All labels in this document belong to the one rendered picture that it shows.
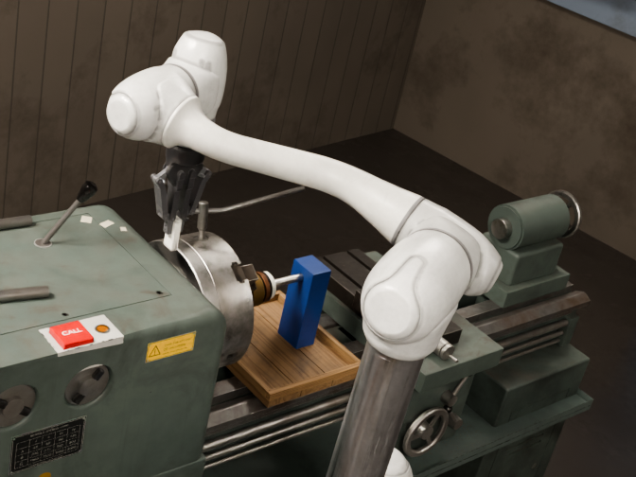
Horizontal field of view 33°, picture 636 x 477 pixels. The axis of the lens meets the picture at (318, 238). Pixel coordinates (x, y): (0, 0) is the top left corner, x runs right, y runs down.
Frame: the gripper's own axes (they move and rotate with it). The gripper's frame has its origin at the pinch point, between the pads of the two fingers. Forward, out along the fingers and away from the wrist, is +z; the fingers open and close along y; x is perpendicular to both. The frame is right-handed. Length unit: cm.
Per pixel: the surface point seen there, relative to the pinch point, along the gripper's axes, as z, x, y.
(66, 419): 27.5, -14.1, -27.7
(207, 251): 13.3, 9.3, 17.1
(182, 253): 13.2, 10.4, 11.1
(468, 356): 44, -17, 87
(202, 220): 8.6, 14.8, 18.3
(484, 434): 83, -13, 113
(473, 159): 130, 200, 351
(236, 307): 21.3, -1.9, 18.5
